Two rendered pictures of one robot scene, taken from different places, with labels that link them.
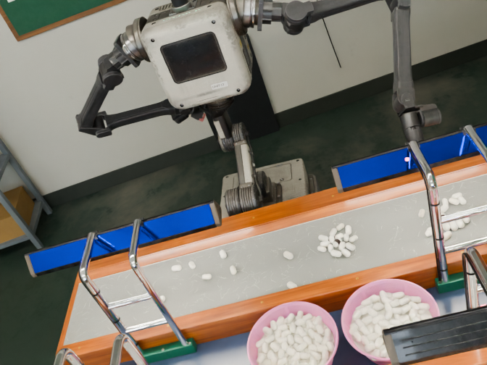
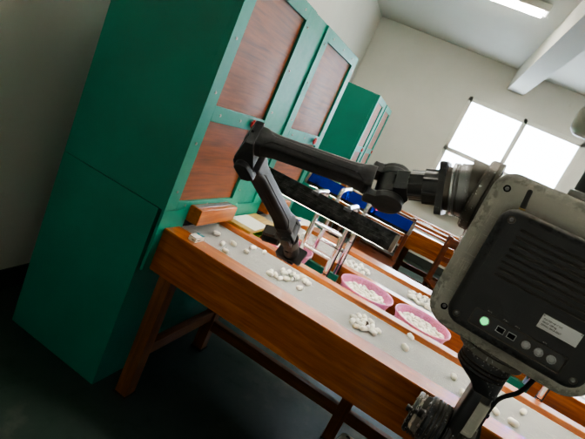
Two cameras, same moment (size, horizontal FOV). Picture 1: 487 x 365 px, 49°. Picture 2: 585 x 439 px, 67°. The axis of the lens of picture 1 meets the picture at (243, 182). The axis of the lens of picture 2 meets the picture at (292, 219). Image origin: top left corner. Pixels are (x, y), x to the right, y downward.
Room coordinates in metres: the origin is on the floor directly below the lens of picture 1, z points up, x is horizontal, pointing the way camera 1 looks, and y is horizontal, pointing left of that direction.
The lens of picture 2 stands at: (2.90, -0.44, 1.40)
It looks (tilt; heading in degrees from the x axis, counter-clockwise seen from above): 14 degrees down; 187
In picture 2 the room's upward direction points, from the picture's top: 25 degrees clockwise
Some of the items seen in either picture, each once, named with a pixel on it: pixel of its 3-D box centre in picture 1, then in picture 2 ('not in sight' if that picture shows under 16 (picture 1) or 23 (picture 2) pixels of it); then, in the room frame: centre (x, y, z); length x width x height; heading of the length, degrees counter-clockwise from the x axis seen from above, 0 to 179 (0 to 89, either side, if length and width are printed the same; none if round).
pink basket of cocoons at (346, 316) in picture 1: (391, 326); (362, 297); (0.89, -0.23, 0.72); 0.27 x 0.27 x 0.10
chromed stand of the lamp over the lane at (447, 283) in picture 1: (456, 211); (317, 242); (1.04, -0.53, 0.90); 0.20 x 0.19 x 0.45; 80
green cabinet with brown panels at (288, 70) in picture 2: not in sight; (239, 96); (0.68, -1.22, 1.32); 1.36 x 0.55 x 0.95; 170
